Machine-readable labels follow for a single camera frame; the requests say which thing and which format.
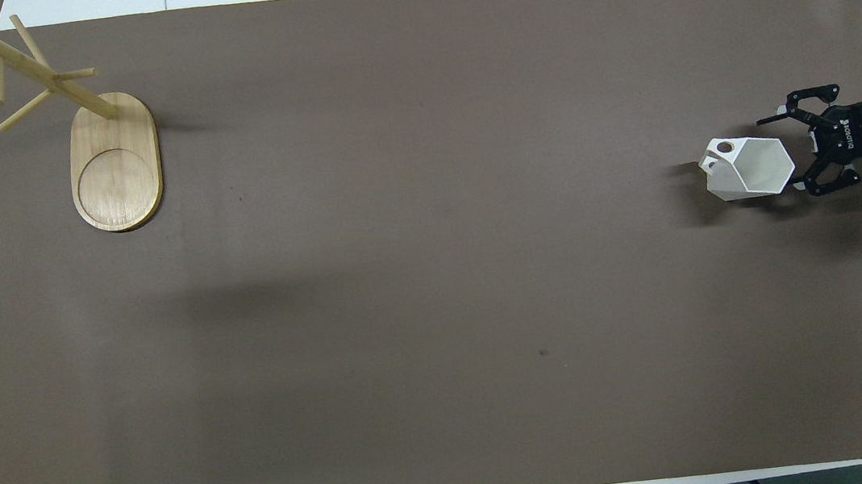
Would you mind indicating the white angular cup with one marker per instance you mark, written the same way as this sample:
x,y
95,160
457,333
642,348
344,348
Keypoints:
x,y
756,171

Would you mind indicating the bamboo cup rack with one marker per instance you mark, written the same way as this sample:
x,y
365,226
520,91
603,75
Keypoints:
x,y
116,172

